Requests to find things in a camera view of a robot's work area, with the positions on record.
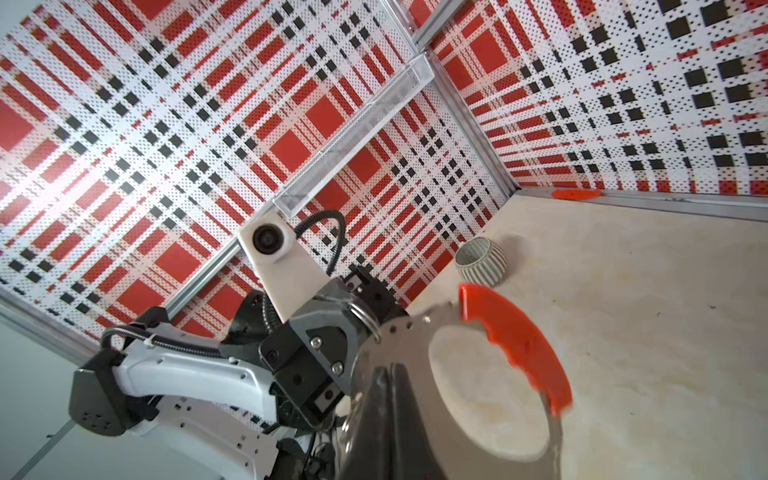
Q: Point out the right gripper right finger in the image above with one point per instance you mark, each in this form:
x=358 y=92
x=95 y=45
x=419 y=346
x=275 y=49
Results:
x=411 y=455

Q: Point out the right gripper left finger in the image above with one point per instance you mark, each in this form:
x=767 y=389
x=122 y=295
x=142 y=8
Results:
x=370 y=455

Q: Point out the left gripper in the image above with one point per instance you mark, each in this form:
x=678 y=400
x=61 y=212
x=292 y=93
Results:
x=311 y=356

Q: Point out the red handled key ring holder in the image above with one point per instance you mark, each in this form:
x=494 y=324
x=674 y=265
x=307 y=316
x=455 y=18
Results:
x=490 y=389

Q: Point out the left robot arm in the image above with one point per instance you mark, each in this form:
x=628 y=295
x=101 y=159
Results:
x=258 y=404

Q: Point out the grey striped mug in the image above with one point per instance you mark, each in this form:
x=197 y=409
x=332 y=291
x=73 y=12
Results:
x=480 y=261

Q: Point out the red flat piece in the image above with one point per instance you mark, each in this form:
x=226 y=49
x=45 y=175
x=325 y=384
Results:
x=576 y=194

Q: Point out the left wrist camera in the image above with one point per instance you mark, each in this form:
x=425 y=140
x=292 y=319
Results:
x=289 y=275

